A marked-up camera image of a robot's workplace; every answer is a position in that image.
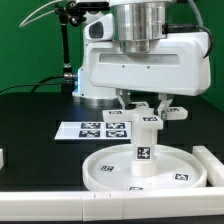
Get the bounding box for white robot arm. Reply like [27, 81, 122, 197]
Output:
[73, 0, 213, 110]

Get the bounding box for white round table top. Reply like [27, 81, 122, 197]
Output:
[82, 144, 207, 191]

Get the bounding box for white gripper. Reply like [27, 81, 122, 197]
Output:
[86, 32, 211, 120]

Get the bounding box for white cross-shaped table base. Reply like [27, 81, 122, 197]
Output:
[102, 103, 188, 130]

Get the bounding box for black cable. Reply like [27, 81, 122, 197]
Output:
[0, 75, 65, 96]

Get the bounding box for white right fence rail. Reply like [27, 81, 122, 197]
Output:
[193, 146, 224, 187]

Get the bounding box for white marker tag plate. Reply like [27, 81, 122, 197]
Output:
[55, 122, 131, 140]

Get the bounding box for white fence rail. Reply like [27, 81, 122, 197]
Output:
[0, 187, 224, 221]
[193, 146, 224, 187]

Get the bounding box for white front fence rail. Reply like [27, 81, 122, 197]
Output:
[0, 187, 224, 221]

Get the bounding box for white left fence piece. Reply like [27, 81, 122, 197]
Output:
[0, 149, 4, 170]

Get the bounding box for white cable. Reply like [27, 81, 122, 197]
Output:
[18, 0, 63, 29]

